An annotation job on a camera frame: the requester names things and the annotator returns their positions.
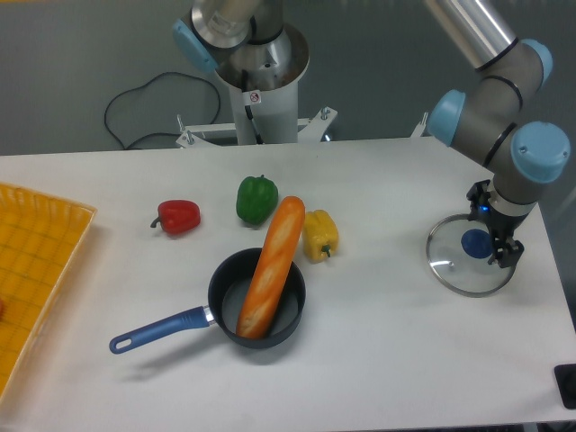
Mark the green bell pepper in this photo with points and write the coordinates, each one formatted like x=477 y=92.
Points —
x=257 y=198

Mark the orange baguette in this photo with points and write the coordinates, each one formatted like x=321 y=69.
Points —
x=272 y=269

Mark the glass pot lid blue knob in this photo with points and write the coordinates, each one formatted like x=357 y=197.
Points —
x=459 y=253

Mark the black device at table edge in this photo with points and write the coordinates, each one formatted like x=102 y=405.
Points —
x=565 y=375

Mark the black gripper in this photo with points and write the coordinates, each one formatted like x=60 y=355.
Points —
x=501 y=220

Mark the dark pot blue handle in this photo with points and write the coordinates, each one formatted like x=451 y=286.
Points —
x=226 y=294

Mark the yellow bell pepper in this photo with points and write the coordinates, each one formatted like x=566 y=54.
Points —
x=320 y=236

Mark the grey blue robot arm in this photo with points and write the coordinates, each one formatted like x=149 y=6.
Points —
x=523 y=160

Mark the red bell pepper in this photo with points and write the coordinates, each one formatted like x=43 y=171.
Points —
x=177 y=216

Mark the yellow plastic basket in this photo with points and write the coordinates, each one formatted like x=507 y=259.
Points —
x=41 y=235

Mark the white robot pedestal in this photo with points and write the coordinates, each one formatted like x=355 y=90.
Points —
x=263 y=82

